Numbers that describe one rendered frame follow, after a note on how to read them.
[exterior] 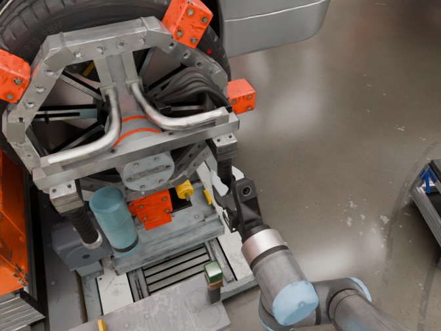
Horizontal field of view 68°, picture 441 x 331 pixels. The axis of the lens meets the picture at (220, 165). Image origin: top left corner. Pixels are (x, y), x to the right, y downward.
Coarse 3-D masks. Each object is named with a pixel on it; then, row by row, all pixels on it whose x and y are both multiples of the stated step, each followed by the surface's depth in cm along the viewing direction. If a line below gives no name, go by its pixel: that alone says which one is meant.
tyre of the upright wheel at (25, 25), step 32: (32, 0) 70; (64, 0) 67; (96, 0) 69; (128, 0) 71; (160, 0) 74; (0, 32) 71; (32, 32) 68; (64, 32) 70; (224, 64) 93; (0, 128) 80
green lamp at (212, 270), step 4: (216, 260) 84; (208, 264) 83; (212, 264) 83; (216, 264) 83; (204, 268) 83; (208, 268) 83; (212, 268) 83; (216, 268) 83; (220, 268) 83; (204, 272) 85; (208, 272) 82; (212, 272) 82; (216, 272) 82; (220, 272) 82; (208, 276) 81; (212, 276) 81; (216, 276) 82; (220, 276) 83; (208, 280) 83; (212, 280) 83; (216, 280) 84
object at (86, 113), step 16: (144, 64) 86; (64, 80) 80; (80, 80) 83; (160, 80) 92; (96, 96) 86; (48, 112) 84; (64, 112) 86; (80, 112) 88; (96, 112) 90; (176, 112) 117; (192, 112) 109; (32, 128) 83; (48, 128) 99; (64, 128) 108; (80, 128) 115; (96, 128) 93; (48, 144) 93; (64, 144) 94; (80, 144) 109; (96, 176) 103; (112, 176) 106
